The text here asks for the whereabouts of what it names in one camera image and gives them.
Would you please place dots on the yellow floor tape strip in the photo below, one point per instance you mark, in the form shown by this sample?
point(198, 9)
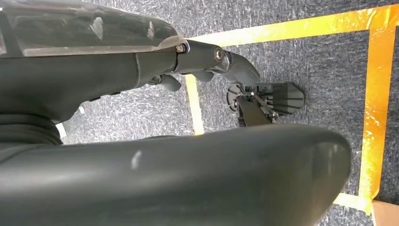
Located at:
point(194, 106)
point(349, 201)
point(280, 31)
point(377, 109)

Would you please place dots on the black robot foot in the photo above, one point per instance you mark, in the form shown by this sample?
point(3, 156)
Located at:
point(286, 98)

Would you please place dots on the small white scrap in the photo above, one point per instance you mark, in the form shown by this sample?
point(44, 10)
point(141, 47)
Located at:
point(81, 109)

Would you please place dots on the black robot lower leg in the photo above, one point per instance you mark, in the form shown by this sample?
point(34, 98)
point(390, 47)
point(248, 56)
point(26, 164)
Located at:
point(251, 115)

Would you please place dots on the ribbed grey left arm sleeve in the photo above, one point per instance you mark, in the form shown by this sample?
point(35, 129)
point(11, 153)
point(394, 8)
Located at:
point(25, 131)

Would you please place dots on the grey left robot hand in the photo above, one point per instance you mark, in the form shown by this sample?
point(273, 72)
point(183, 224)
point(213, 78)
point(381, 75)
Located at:
point(78, 75)

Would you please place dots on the white paper piece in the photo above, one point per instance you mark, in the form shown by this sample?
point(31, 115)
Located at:
point(61, 130)

